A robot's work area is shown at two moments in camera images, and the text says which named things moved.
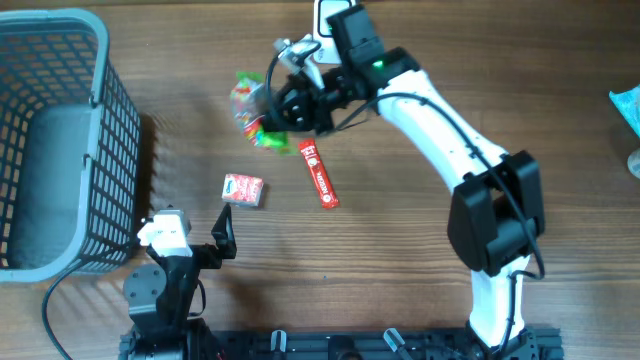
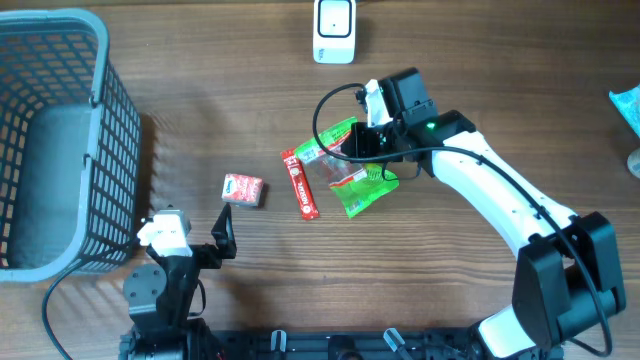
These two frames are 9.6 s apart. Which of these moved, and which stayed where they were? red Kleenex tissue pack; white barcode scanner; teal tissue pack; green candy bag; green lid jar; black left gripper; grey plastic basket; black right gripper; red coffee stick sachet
Moved: green candy bag; red coffee stick sachet; black right gripper
Stayed: green lid jar; black left gripper; teal tissue pack; red Kleenex tissue pack; white barcode scanner; grey plastic basket
